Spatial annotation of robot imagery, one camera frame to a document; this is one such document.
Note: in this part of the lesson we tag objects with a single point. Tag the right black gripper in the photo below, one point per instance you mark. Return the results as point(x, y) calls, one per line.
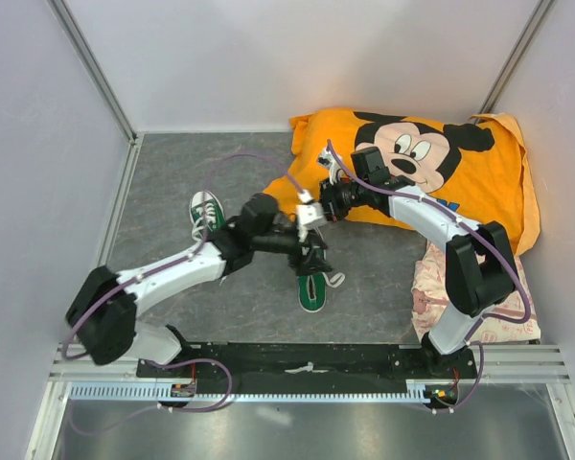
point(328, 196)

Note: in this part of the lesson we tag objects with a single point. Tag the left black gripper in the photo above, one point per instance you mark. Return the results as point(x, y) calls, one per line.
point(305, 264)

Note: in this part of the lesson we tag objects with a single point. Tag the green sneaker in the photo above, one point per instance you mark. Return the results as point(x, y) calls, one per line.
point(312, 292)
point(201, 197)

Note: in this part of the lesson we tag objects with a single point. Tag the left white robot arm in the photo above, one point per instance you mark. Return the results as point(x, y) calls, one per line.
point(104, 316)

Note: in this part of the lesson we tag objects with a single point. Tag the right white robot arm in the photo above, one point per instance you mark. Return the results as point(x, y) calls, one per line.
point(480, 265)

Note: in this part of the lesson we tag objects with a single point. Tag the orange Mickey Mouse pillow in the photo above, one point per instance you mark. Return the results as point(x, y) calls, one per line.
point(479, 170)

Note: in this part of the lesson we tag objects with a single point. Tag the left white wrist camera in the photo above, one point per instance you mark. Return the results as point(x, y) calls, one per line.
point(309, 215)

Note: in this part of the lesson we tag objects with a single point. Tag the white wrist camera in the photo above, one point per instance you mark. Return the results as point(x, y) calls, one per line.
point(309, 215)
point(326, 160)

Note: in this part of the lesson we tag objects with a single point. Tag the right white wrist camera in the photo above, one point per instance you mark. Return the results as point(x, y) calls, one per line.
point(326, 160)

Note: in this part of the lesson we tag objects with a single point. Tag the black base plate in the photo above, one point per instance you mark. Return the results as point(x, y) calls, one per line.
point(324, 367)

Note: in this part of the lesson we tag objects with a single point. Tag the right aluminium corner post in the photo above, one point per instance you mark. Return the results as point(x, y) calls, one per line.
point(521, 47)

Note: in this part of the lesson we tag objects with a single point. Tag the aluminium corner post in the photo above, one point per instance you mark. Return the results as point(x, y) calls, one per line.
point(521, 47)
point(70, 26)

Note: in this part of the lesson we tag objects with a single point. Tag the aluminium frame rail front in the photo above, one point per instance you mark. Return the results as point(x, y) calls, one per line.
point(519, 363)

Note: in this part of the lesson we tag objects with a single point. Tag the white slotted cable duct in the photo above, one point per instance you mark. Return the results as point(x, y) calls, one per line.
point(166, 392)

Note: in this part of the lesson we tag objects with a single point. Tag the left aluminium corner post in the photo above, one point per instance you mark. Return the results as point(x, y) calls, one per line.
point(70, 26)

